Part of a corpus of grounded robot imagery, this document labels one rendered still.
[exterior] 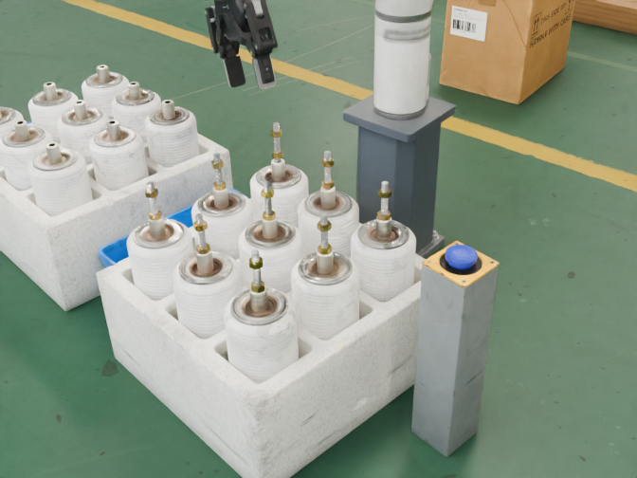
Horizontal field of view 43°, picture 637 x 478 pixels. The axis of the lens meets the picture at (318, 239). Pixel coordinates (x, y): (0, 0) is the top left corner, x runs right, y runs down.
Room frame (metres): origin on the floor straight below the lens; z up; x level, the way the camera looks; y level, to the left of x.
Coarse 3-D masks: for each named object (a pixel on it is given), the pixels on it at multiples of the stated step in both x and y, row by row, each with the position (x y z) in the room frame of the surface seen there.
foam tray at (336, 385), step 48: (192, 240) 1.09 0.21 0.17; (144, 336) 0.90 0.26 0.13; (192, 336) 0.84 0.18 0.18; (336, 336) 0.84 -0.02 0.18; (384, 336) 0.87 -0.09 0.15; (144, 384) 0.93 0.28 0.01; (192, 384) 0.82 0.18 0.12; (240, 384) 0.75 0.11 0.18; (288, 384) 0.75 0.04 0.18; (336, 384) 0.80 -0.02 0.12; (384, 384) 0.87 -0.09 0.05; (240, 432) 0.74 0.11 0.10; (288, 432) 0.74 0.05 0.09; (336, 432) 0.80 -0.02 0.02
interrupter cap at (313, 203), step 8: (320, 192) 1.09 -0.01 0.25; (336, 192) 1.09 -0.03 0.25; (304, 200) 1.07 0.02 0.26; (312, 200) 1.07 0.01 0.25; (320, 200) 1.07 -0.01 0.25; (336, 200) 1.07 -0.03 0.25; (344, 200) 1.07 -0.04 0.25; (304, 208) 1.05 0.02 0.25; (312, 208) 1.05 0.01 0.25; (320, 208) 1.05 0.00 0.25; (336, 208) 1.05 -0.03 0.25; (344, 208) 1.05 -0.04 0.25; (328, 216) 1.03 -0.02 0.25; (336, 216) 1.03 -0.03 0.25
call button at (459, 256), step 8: (448, 248) 0.83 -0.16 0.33; (456, 248) 0.83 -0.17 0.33; (464, 248) 0.83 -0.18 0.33; (472, 248) 0.83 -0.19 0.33; (448, 256) 0.81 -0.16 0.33; (456, 256) 0.81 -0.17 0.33; (464, 256) 0.81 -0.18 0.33; (472, 256) 0.81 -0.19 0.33; (456, 264) 0.80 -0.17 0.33; (464, 264) 0.80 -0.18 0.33; (472, 264) 0.80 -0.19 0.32
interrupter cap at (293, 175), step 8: (264, 168) 1.17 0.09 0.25; (288, 168) 1.17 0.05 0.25; (296, 168) 1.17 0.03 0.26; (256, 176) 1.15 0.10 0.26; (264, 176) 1.15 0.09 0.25; (288, 176) 1.15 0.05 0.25; (296, 176) 1.15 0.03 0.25; (272, 184) 1.12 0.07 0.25; (280, 184) 1.12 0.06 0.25; (288, 184) 1.12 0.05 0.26
